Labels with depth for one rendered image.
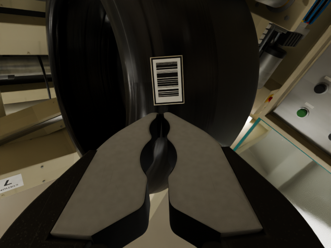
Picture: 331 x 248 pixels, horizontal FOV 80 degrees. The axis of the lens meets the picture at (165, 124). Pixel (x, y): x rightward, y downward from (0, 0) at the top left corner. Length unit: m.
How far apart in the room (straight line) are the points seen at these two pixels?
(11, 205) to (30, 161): 2.26
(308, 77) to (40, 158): 1.03
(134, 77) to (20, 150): 0.74
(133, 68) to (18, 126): 0.73
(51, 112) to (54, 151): 0.16
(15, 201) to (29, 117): 2.29
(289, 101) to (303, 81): 0.08
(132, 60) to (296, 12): 0.37
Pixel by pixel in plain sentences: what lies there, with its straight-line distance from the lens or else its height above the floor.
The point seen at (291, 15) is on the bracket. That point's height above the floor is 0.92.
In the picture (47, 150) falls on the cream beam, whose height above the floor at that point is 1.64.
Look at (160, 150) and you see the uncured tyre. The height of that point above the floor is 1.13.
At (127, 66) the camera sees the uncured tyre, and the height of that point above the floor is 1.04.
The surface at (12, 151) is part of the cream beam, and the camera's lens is 0.96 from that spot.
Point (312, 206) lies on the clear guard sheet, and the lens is 0.98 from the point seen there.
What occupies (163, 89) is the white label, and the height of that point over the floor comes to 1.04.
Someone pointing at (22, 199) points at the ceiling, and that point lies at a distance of 3.17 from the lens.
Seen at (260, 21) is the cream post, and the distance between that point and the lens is 0.67.
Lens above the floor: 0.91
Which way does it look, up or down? 38 degrees up
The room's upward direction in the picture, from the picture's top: 157 degrees counter-clockwise
